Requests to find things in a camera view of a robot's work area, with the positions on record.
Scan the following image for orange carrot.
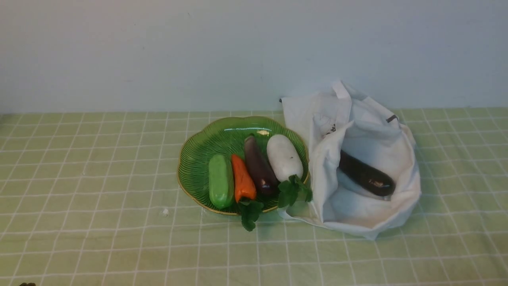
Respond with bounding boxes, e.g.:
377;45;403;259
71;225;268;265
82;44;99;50
231;154;256;203

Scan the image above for green cucumber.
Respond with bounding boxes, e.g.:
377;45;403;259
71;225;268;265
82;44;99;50
208;154;234;209

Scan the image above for white cloth bag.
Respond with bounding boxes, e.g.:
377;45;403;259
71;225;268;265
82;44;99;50
278;81;421;240

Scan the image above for green radish leaves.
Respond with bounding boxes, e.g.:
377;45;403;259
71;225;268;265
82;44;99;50
278;174;313;208

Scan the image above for green carrot leaves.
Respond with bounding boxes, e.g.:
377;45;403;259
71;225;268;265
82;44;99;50
238;198;264;232

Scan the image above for dark purple eggplant from bag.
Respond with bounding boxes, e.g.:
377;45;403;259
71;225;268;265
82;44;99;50
338;150;396;197

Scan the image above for green checkered tablecloth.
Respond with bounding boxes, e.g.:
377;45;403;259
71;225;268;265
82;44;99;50
0;107;508;286

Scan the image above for white radish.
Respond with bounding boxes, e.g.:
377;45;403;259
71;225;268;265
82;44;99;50
267;134;304;182

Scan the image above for dark purple eggplant on plate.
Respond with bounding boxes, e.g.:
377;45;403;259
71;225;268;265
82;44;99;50
244;133;279;197

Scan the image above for green leaf-shaped plate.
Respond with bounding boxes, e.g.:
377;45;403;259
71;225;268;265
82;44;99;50
177;116;310;216

